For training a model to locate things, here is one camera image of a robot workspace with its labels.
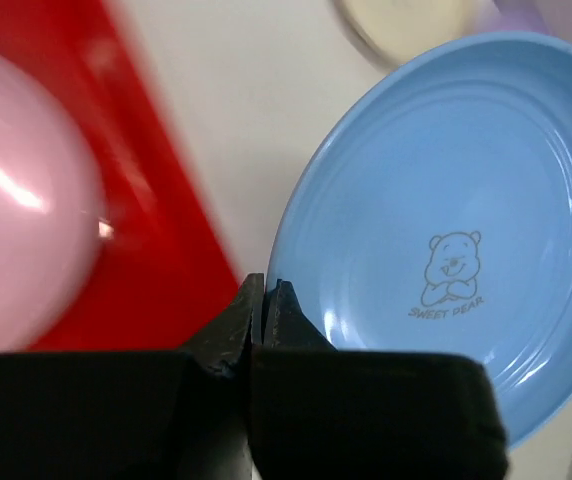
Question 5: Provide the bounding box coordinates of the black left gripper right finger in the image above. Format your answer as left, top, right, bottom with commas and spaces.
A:
249, 281, 509, 479

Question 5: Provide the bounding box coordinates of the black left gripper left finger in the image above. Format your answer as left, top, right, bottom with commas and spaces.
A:
0, 274, 264, 479

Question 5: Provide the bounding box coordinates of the blue plate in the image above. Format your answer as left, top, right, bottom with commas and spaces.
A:
267, 31, 572, 446

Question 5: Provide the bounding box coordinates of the pink plate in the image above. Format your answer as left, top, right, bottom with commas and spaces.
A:
0, 56, 110, 351

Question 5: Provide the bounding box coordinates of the red plastic bin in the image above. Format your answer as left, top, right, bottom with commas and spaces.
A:
0, 1, 238, 351

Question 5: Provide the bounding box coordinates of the cream plate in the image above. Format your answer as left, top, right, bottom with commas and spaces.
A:
332, 0, 499, 70

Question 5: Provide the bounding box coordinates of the purple plate at back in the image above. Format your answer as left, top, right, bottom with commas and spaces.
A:
487, 0, 551, 34

